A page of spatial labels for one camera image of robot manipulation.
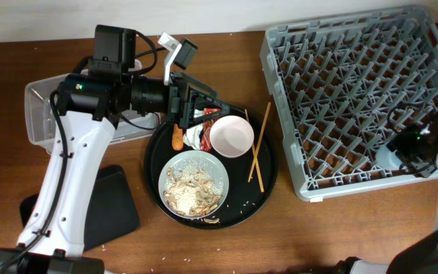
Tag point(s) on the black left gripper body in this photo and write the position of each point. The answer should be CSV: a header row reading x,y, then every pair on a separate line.
x,y
177,109

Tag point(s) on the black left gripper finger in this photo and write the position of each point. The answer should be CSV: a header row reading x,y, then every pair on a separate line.
x,y
203,108
196,83

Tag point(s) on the wooden chopstick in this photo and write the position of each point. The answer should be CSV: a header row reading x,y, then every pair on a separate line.
x,y
261,187
256,151

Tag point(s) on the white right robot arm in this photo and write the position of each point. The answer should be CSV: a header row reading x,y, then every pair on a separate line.
x,y
413,150

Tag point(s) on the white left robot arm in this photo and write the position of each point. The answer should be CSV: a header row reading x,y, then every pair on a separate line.
x,y
88,106

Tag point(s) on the grey dishwasher rack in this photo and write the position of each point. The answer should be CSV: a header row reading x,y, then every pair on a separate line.
x,y
342,85

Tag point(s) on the orange carrot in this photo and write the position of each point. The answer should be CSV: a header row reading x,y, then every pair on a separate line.
x,y
177,138

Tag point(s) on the red snack wrapper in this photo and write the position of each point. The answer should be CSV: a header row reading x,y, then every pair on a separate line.
x,y
205,140

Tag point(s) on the white plate with food scraps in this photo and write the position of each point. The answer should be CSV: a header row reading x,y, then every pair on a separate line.
x,y
193,185

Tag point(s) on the round black tray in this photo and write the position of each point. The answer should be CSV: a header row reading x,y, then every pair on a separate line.
x,y
244,197

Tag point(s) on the peanut shell on tray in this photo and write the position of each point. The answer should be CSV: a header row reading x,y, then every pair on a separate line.
x,y
211,220

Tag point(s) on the black rectangular bin lid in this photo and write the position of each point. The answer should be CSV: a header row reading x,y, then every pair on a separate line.
x,y
111,213

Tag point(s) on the clear plastic bin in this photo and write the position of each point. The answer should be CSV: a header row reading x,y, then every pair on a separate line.
x,y
41,124

